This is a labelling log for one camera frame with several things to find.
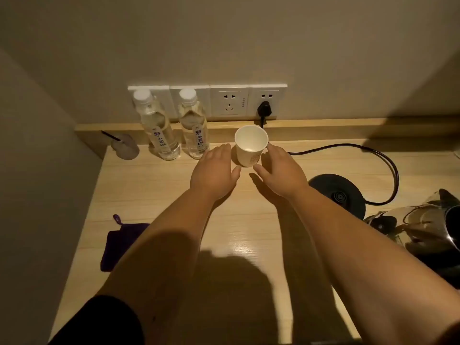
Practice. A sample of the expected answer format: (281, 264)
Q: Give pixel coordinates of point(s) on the person's left hand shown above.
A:
(212, 174)

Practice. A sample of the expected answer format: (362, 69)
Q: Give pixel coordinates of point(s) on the person's right hand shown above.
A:
(284, 176)

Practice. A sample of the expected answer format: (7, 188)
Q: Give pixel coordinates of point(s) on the person's right thumb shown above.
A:
(261, 171)

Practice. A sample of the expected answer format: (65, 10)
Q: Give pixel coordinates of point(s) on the person's left thumb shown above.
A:
(235, 174)

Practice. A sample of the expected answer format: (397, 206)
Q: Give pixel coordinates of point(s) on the person's right forearm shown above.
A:
(363, 262)

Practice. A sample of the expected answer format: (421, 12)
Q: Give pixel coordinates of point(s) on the person's left forearm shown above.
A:
(161, 255)

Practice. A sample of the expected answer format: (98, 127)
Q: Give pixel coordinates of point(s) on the white paper cup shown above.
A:
(250, 145)

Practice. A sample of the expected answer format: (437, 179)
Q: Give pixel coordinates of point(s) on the clear plastic water bottle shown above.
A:
(158, 131)
(194, 129)

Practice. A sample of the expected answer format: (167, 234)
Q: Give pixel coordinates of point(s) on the black power plug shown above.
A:
(264, 109)

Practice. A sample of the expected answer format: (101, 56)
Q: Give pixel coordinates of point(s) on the wooden back ledge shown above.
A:
(323, 129)

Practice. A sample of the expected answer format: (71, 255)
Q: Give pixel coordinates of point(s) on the black round kettle base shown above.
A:
(336, 193)

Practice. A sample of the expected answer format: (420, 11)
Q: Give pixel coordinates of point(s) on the clear glass tumbler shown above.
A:
(126, 147)

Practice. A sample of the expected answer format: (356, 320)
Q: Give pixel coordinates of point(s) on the thin black stick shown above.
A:
(110, 136)

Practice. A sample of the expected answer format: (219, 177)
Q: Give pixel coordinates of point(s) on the purple cloth with loop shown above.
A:
(118, 244)

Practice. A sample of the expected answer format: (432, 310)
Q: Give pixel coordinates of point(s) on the stainless steel electric kettle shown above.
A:
(420, 229)

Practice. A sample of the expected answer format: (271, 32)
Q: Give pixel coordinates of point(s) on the black sleeve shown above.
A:
(100, 323)

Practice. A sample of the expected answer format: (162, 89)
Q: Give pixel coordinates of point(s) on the white wall power socket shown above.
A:
(229, 101)
(276, 98)

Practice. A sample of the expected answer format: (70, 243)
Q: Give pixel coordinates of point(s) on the white wall switch plate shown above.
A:
(203, 96)
(161, 95)

